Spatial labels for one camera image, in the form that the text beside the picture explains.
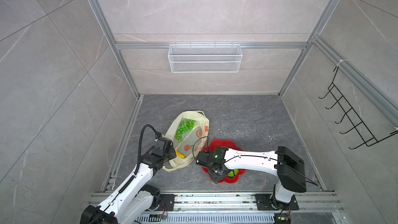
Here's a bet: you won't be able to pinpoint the light green bumpy fake fruit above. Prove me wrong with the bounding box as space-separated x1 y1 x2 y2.
227 169 239 178

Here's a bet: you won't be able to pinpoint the cream plastic bag orange prints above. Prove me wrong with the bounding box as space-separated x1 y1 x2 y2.
163 111 209 172

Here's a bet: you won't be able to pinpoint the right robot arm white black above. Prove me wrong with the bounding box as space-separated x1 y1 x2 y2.
196 146 307 210

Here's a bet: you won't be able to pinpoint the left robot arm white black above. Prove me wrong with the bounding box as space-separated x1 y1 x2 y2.
80 137 176 224

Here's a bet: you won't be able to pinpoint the yellow fake banana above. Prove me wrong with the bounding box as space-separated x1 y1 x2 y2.
175 151 185 159

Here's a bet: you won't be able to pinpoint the green fake grape bunch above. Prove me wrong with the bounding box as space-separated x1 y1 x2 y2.
175 119 196 143

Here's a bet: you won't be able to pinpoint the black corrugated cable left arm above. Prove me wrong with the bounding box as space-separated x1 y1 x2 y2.
134 124 162 175

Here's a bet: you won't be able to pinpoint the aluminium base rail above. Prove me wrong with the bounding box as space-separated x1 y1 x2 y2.
86 192 343 224

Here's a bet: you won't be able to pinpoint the white wire mesh basket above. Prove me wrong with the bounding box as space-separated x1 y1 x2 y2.
167 44 243 73

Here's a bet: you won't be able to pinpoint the black wire hook rack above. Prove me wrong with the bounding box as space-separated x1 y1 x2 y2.
318 66 398 150

